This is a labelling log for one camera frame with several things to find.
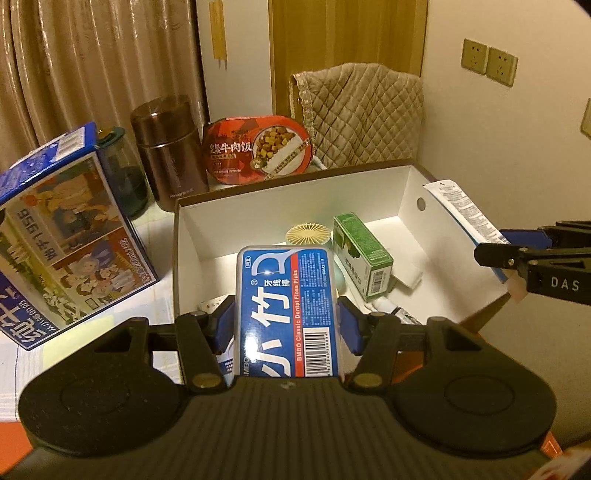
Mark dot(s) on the white curved plastic object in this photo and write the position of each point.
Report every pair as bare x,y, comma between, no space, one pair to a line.
319,162

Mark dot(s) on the green cardboard box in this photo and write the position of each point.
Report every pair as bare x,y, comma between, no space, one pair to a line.
364,258

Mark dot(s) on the dark glass jar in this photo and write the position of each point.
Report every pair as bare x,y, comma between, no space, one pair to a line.
124,180

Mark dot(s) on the beige curtain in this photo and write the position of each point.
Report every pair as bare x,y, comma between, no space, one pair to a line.
69,55

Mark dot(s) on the blue label floss pick box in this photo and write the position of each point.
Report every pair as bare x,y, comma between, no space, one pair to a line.
286,314

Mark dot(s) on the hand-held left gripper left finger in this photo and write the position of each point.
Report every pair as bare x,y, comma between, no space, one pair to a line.
225,323

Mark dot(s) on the brown cardboard storage box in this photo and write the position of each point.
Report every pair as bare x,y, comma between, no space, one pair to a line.
277,212

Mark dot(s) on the yellow paper label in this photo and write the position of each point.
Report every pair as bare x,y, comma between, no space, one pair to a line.
219,30

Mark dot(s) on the blue milk carton box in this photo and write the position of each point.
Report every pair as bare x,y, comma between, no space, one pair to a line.
69,230

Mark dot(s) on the large white charger plug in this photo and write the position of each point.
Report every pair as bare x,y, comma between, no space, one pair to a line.
406,277

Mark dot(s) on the red instant rice bowl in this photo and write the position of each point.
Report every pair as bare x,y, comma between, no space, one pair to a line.
231,147

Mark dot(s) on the brown metal thermos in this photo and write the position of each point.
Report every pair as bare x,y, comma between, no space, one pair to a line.
171,152

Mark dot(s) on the wooden door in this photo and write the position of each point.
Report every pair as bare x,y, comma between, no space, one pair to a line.
346,32

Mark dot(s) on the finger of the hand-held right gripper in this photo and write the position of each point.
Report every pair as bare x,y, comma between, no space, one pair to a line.
498,256
526,236

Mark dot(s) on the black white spray bottle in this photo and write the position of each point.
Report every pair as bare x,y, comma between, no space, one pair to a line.
408,317

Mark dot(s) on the round cream ribbed lid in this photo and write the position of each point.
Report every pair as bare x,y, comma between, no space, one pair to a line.
307,235

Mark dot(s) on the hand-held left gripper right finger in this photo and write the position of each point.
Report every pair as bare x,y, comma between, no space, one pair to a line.
348,325

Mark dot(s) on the beige quilted cover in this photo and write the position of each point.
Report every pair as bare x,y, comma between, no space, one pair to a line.
369,115

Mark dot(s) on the beige wall socket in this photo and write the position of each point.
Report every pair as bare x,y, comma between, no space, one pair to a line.
474,55
501,67

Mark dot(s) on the red printed cardboard mat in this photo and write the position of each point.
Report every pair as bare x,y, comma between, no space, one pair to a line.
572,461

